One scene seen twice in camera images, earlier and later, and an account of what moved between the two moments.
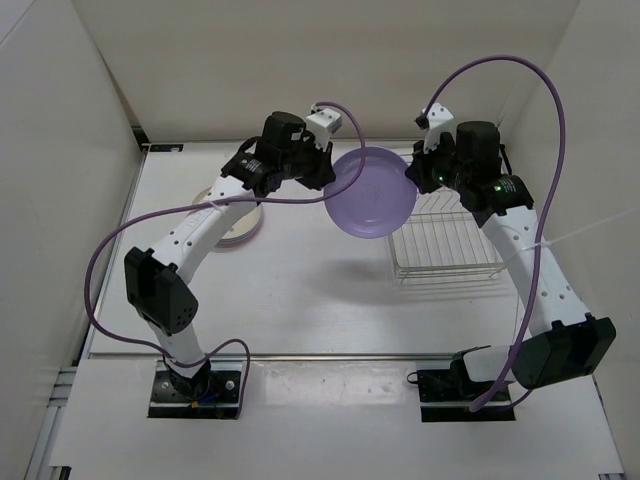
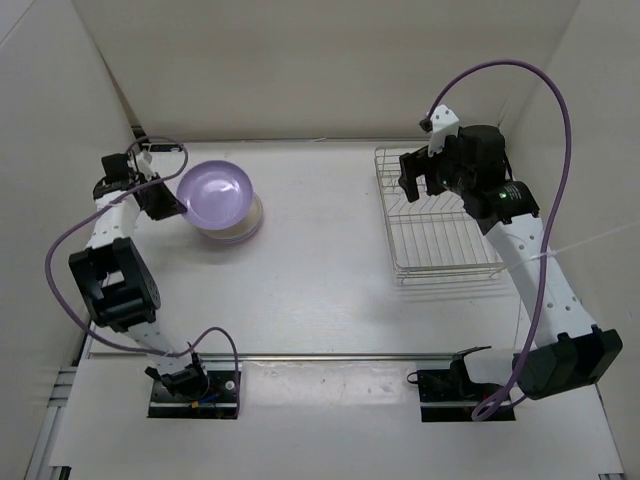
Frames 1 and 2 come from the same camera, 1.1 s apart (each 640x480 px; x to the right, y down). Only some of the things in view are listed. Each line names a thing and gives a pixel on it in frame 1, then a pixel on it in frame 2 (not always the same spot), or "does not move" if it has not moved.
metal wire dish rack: (444, 239) does not move
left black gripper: (324, 173) to (169, 206)
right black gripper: (418, 169) does not move
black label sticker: (166, 147) does not move
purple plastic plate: (383, 199) to (217, 195)
